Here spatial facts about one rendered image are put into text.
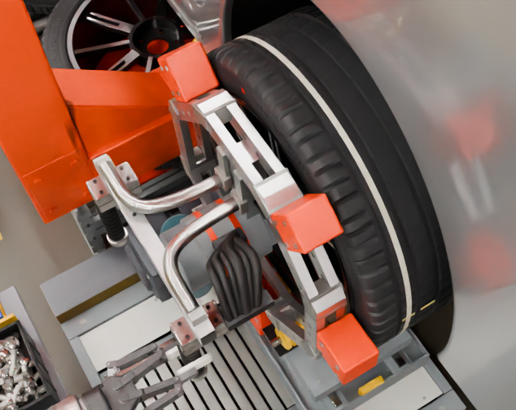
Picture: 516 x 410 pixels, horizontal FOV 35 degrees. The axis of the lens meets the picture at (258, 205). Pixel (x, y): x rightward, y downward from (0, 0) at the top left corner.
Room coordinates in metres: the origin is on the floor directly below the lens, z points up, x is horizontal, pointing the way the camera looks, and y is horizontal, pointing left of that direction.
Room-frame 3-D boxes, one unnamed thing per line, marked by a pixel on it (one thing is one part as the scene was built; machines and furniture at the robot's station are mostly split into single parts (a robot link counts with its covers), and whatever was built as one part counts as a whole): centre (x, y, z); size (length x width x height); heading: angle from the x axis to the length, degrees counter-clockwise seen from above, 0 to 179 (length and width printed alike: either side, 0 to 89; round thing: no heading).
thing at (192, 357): (0.54, 0.15, 0.83); 0.04 x 0.04 x 0.16
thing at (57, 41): (1.64, 0.24, 0.39); 0.66 x 0.66 x 0.24
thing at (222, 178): (0.83, 0.17, 1.03); 0.19 x 0.18 x 0.11; 116
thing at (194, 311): (0.65, 0.08, 1.03); 0.19 x 0.18 x 0.11; 116
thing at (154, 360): (0.51, 0.24, 0.83); 0.11 x 0.01 x 0.04; 127
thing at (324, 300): (0.79, 0.01, 0.85); 0.54 x 0.07 x 0.54; 26
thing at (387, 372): (0.87, -0.14, 0.13); 0.50 x 0.36 x 0.10; 26
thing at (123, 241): (0.84, 0.30, 0.83); 0.04 x 0.04 x 0.16
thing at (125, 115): (1.28, 0.18, 0.69); 0.52 x 0.17 x 0.35; 116
